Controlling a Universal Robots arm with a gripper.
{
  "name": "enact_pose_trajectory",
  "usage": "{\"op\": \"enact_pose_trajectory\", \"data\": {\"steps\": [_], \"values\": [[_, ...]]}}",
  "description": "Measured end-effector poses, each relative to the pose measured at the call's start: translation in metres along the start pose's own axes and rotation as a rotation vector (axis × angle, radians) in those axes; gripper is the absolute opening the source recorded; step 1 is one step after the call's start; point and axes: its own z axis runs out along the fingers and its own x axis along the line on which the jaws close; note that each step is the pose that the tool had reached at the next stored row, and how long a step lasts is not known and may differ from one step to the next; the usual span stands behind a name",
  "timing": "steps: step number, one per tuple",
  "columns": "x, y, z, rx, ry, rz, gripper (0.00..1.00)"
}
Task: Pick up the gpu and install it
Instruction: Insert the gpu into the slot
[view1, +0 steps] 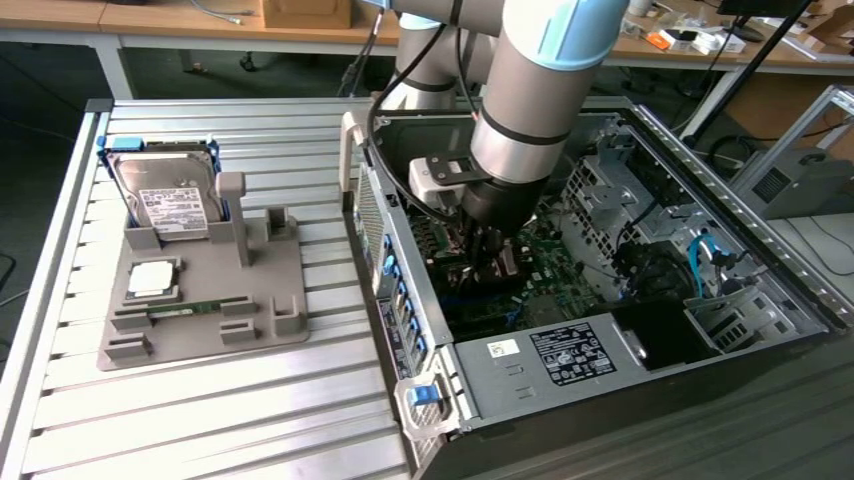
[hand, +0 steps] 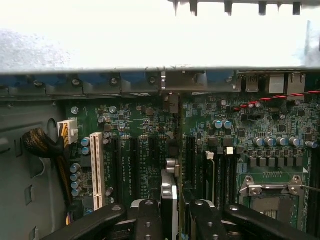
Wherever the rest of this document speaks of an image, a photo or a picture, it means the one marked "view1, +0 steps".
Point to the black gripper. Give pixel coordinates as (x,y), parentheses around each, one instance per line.
(497,205)

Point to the graphics card with fan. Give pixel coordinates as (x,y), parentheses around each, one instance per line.
(497,272)

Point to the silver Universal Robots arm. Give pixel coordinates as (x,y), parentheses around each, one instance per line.
(528,100)

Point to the CPU socket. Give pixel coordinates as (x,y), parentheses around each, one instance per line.
(449,241)

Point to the perforated metal drive cage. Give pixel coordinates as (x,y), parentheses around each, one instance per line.
(601,200)

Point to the green motherboard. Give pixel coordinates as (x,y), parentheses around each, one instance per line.
(561,285)

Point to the square chipset heatsink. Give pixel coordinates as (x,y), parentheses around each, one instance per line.
(546,310)

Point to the grey power supply unit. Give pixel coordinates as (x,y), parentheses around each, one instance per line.
(508,375)

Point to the blue case latch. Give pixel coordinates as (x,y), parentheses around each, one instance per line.
(422,396)

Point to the orange small box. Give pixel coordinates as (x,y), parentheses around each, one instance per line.
(660,40)

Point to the grey parts rack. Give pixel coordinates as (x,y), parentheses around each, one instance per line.
(221,280)

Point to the white cup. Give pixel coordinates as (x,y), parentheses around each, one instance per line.
(644,6)

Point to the grey computer tower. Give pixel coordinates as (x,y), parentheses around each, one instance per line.
(801,190)

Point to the open grey PC case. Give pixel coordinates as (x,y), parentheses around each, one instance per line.
(668,395)

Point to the white small box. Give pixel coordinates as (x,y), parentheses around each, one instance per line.
(724,44)

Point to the brown cardboard box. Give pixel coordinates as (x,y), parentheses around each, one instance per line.
(308,12)

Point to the silver hard disk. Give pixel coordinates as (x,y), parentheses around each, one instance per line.
(167,195)

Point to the green RAM stick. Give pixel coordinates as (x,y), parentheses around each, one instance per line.
(194,307)

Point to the black monitor with stand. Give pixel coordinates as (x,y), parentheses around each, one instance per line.
(744,32)

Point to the silver CPU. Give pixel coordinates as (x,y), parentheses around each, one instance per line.
(153,277)

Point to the black slanted pole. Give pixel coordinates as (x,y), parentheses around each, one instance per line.
(783,32)

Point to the cluttered wooden desk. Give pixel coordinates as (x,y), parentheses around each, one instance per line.
(821,62)

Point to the blue disk caddy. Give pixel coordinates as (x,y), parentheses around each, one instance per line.
(127,143)

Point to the wooden desk with grey legs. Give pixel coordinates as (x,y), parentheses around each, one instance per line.
(167,22)

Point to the brown cardboard piece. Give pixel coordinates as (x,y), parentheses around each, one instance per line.
(835,25)

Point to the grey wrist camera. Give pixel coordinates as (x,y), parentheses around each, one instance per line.
(434,177)

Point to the aluminium profile frame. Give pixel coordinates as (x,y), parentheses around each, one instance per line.
(835,97)

